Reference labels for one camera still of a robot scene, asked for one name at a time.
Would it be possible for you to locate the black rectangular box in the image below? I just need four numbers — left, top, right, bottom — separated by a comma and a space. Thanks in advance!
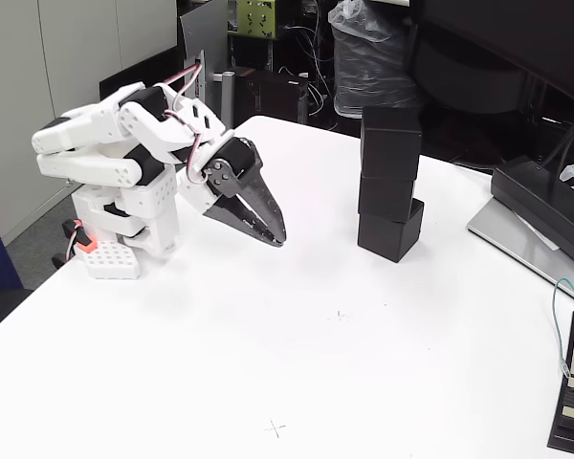
490, 155, 574, 271

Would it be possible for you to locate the black flat panel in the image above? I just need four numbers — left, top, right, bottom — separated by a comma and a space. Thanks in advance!
99, 47, 178, 102

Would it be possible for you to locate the grey metal cabinet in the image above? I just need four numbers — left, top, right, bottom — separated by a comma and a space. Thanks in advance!
0, 0, 178, 245

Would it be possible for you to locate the silver post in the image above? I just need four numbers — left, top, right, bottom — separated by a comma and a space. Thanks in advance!
219, 70, 236, 131

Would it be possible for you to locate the orange black table clamp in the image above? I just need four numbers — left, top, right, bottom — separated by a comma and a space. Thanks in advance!
51, 218, 98, 269

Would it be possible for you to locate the black office chair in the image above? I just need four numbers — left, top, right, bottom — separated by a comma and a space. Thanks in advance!
418, 23, 537, 116

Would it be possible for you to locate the silver monitor stand base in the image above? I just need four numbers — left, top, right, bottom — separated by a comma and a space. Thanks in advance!
467, 195, 574, 307

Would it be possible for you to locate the black monitor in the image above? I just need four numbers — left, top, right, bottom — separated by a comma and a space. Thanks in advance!
413, 0, 574, 109

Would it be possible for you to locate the green cable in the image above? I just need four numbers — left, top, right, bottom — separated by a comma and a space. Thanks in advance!
551, 276, 574, 379

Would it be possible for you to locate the pink white arm cable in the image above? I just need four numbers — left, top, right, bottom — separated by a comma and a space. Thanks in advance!
162, 63, 208, 184

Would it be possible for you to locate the black device with labels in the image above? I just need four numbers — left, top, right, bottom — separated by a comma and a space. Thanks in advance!
546, 310, 574, 456

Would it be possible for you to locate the yellow-green perforated panel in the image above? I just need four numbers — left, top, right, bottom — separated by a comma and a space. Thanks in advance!
227, 0, 279, 39

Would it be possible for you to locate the black cube block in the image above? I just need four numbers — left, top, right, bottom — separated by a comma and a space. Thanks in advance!
357, 174, 416, 224
361, 105, 423, 182
357, 199, 426, 263

